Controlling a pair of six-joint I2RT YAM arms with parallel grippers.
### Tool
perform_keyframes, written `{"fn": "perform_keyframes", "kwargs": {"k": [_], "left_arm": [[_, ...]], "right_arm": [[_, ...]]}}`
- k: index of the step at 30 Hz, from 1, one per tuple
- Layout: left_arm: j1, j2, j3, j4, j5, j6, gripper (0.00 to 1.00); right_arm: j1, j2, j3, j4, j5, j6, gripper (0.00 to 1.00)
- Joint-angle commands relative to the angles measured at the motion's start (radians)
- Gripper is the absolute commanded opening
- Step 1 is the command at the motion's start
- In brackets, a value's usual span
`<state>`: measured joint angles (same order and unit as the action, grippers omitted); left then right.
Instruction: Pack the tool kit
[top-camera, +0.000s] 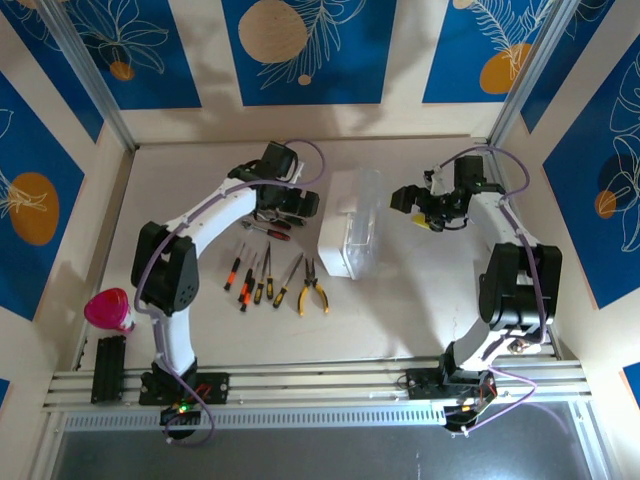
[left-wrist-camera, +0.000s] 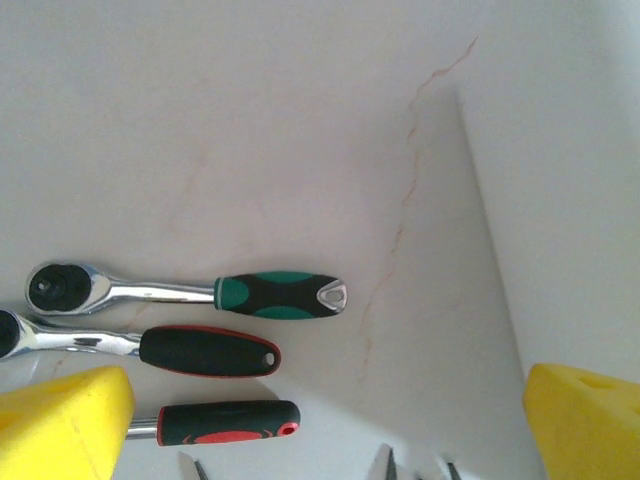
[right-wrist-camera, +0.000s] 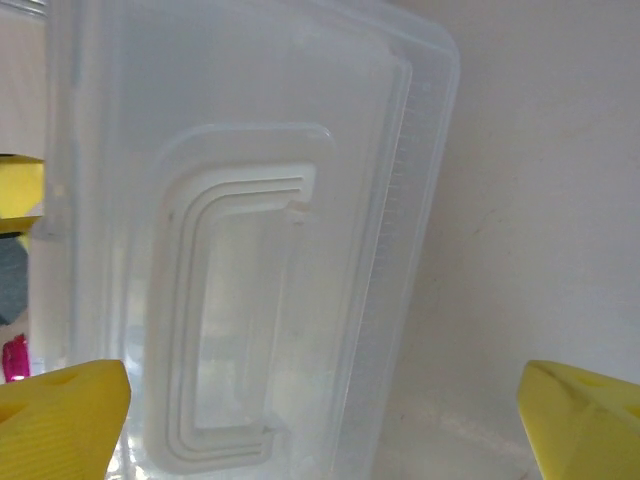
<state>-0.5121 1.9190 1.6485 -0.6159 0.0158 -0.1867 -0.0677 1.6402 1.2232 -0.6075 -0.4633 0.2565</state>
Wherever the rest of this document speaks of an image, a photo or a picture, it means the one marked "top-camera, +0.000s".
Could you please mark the clear plastic tool box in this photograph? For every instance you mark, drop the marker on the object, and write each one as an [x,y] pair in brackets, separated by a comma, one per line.
[335,225]

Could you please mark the row of small screwdrivers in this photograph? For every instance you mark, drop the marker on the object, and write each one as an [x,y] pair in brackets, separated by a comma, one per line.
[259,292]

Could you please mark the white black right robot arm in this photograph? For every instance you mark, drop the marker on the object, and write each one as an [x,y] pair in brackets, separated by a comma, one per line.
[500,220]

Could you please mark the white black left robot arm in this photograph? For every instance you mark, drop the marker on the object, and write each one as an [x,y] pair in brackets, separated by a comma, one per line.
[175,340]

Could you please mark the small yellow object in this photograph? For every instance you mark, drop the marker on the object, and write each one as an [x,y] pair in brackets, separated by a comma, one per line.
[420,222]

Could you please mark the pink plastic cup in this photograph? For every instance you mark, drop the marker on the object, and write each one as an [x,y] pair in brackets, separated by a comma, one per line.
[110,310]

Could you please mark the black controller board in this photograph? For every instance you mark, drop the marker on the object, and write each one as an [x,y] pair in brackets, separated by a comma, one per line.
[180,412]
[465,422]

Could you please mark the blue floral wall panel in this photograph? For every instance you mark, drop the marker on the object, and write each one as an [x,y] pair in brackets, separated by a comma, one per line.
[60,75]
[350,75]
[575,200]
[450,50]
[30,275]
[570,60]
[150,75]

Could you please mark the aluminium corner post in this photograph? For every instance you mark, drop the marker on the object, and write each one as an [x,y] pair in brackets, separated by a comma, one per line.
[85,75]
[535,75]

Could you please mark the aluminium front rail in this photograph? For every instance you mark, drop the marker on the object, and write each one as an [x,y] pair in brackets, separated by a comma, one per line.
[310,385]

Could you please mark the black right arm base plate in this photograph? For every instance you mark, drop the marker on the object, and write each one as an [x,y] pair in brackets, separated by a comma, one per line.
[422,385]

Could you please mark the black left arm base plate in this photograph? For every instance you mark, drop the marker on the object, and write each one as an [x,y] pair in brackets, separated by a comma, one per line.
[215,387]

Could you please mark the black extrusion bracket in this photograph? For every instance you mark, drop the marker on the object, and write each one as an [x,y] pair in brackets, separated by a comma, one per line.
[107,370]

